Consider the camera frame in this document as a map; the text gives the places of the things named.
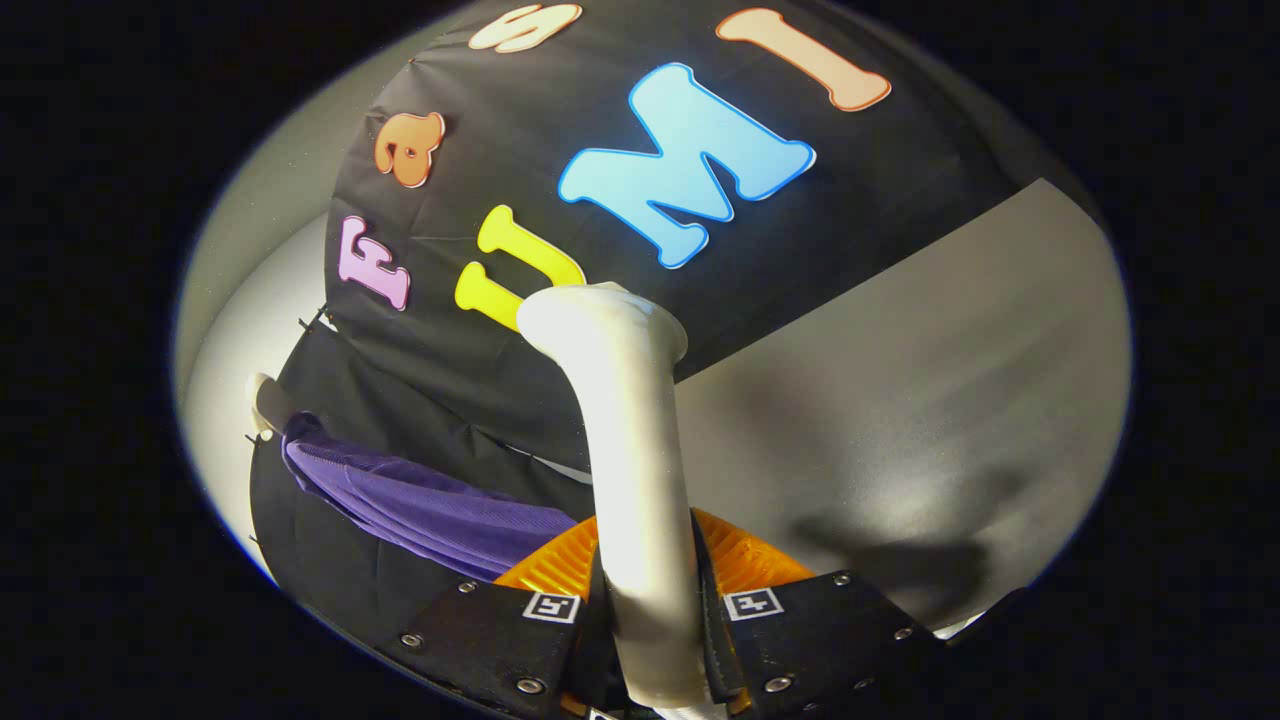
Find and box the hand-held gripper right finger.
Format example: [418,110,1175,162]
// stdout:
[690,508,948,720]

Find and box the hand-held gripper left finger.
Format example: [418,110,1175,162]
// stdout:
[385,515,613,720]

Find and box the white garment steamer head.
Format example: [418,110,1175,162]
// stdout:
[515,282,716,711]

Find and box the white clothes hanger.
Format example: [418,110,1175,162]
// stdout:
[245,372,297,441]

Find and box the purple corduroy jacket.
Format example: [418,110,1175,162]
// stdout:
[282,412,581,583]

